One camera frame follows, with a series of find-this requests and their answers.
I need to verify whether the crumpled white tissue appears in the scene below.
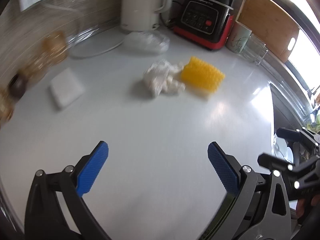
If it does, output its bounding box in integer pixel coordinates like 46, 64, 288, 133
143, 59, 185, 98

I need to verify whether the dark brown small pot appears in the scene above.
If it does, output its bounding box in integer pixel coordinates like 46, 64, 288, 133
8, 74, 28, 99

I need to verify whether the person's right hand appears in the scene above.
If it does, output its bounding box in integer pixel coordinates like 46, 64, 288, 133
296, 194, 319, 218

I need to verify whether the white electric kettle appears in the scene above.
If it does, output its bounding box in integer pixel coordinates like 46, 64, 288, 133
120, 0, 172, 32

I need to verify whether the clear plastic bag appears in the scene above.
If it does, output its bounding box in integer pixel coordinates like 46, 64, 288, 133
123, 30, 170, 54

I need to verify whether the amber glass mug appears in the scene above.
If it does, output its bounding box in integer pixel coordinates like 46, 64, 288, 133
21, 53, 50, 83

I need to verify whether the white ceramic cup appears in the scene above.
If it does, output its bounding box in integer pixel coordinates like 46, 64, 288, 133
226, 21, 252, 54

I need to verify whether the white sponge block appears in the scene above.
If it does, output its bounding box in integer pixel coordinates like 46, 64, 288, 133
49, 68, 85, 109

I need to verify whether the wooden cutting board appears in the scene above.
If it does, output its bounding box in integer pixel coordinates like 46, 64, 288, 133
238, 0, 299, 63

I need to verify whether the yellow foam fruit net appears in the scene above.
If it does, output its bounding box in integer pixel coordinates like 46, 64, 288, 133
180, 56, 225, 94

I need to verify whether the amber ribbed glass cup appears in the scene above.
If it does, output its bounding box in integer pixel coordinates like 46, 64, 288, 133
42, 30, 68, 64

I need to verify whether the red black blender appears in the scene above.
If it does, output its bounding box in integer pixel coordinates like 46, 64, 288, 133
173, 0, 234, 50

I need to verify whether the white power cable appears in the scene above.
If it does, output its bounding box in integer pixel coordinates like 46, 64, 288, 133
44, 2, 126, 59

